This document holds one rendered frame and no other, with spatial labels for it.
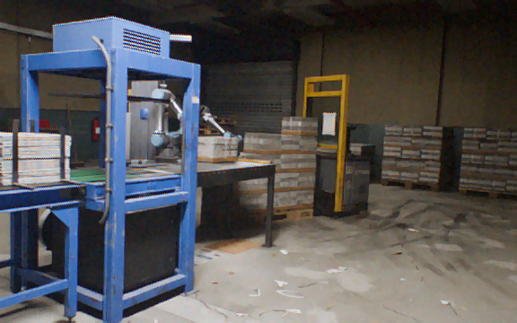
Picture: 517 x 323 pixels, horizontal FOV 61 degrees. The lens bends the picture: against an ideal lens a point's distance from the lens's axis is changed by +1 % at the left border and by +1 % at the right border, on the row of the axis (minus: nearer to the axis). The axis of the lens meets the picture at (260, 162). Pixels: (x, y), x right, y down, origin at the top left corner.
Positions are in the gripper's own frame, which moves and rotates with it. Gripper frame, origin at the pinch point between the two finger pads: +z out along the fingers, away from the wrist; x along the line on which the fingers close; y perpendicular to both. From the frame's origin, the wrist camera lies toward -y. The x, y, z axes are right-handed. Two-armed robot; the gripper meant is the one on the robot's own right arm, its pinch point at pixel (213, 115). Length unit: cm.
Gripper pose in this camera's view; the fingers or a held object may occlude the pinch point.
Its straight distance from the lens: 398.6
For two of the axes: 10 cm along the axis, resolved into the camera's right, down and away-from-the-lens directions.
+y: -1.0, 9.9, -0.4
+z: 9.3, 0.8, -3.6
